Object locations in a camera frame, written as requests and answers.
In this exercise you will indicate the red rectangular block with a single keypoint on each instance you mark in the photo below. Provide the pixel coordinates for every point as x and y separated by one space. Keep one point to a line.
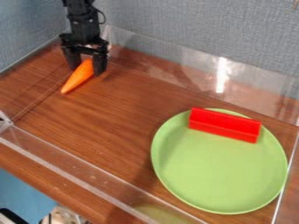
226 125

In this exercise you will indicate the green round plate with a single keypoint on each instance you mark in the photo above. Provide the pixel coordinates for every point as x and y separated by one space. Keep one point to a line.
218 174

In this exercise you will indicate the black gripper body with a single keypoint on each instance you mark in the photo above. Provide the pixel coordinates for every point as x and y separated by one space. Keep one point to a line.
83 39

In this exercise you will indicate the clear acrylic barrier wall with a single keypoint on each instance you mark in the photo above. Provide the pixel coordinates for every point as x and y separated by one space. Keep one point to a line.
79 145

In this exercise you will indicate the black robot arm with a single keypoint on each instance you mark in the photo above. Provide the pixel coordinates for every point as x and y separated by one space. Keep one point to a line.
82 8

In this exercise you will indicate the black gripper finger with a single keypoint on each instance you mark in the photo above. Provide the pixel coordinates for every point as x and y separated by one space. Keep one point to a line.
100 62
73 56

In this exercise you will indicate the orange toy carrot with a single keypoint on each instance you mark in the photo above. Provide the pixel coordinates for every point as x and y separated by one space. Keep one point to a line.
79 76

